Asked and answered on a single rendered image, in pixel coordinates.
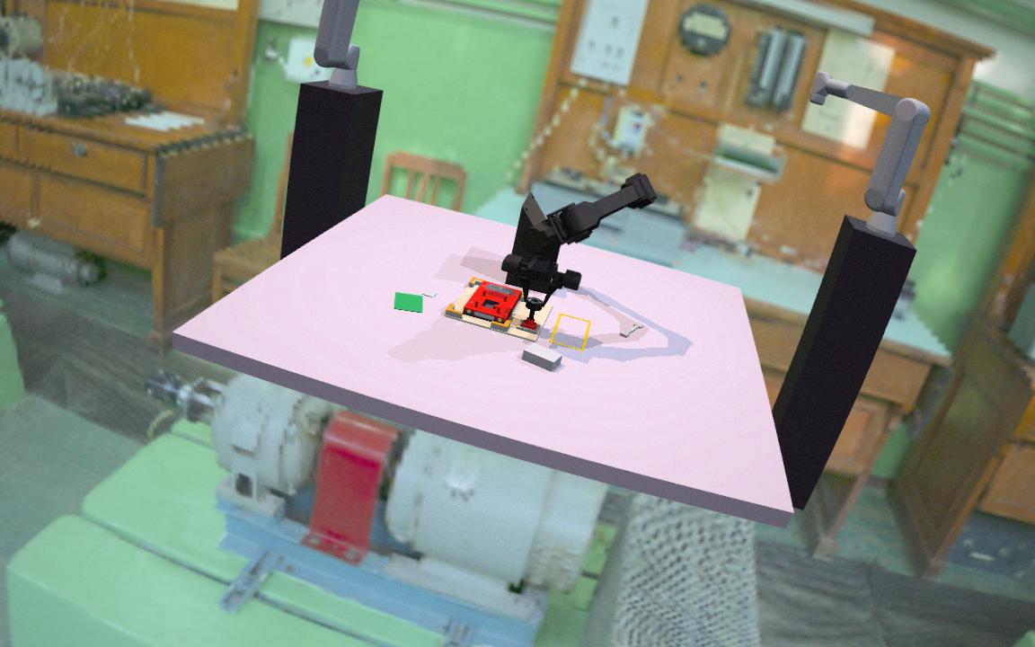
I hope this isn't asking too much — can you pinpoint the green flat rectangle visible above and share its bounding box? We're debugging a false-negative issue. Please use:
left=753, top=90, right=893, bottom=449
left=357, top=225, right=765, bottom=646
left=394, top=292, right=423, bottom=313

